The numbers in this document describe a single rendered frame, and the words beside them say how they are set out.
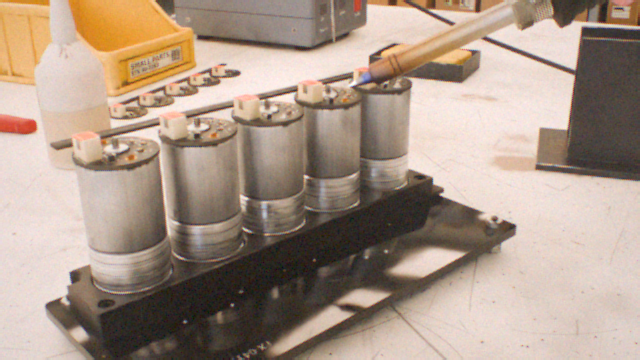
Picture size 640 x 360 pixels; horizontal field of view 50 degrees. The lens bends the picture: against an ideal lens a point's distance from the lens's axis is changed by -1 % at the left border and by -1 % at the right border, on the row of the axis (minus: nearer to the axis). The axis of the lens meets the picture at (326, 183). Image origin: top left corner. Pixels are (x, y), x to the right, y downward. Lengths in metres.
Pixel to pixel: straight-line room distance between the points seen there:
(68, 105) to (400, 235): 0.18
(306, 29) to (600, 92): 0.31
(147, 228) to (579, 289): 0.15
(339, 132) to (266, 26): 0.38
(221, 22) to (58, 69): 0.31
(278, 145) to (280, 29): 0.39
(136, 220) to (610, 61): 0.24
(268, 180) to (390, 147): 0.06
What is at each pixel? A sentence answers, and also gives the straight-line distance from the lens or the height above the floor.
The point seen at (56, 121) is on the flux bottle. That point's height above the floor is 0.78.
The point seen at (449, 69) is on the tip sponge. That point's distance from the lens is 0.52.
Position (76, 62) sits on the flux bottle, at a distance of 0.36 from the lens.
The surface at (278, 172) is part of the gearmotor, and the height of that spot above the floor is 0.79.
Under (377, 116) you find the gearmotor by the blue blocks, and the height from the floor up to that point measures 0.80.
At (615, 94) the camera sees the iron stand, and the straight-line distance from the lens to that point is 0.37.
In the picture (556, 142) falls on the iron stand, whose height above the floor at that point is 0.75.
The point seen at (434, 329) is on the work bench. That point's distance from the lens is 0.23.
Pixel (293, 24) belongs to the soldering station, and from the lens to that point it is 0.61.
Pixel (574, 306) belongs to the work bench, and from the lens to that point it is 0.25.
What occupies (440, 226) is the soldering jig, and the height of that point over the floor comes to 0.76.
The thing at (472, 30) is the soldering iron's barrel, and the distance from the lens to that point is 0.24.
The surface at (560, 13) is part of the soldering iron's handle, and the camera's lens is 0.24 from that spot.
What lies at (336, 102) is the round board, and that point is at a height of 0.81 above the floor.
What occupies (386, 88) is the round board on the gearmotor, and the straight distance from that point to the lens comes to 0.27.
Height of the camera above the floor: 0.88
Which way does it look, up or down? 23 degrees down
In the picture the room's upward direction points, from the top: straight up
